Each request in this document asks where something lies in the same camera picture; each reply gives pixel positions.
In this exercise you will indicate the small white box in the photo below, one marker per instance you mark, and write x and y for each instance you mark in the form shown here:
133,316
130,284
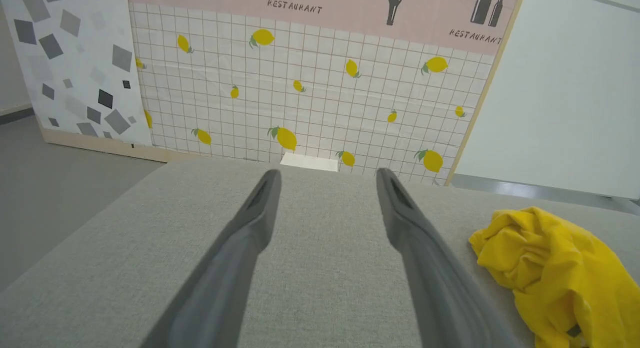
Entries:
310,162

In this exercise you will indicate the pink restaurant print sheet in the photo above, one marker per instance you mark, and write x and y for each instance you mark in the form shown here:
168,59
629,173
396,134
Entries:
350,13

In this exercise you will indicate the plain white panel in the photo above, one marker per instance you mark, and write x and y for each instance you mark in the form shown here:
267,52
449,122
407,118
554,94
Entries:
560,88

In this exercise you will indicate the lemon print grid sheet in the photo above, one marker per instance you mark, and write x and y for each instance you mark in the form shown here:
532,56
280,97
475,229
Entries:
320,108

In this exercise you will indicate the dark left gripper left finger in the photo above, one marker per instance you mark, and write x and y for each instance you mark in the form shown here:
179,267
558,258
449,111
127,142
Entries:
235,258

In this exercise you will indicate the yellow garment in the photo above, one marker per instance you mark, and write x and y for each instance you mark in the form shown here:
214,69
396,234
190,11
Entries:
550,268

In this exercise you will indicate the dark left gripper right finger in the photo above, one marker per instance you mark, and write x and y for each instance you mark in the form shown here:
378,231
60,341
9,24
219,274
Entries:
425,268

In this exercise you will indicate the grey squares print panel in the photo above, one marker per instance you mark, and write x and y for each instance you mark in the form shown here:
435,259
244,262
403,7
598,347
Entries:
75,48

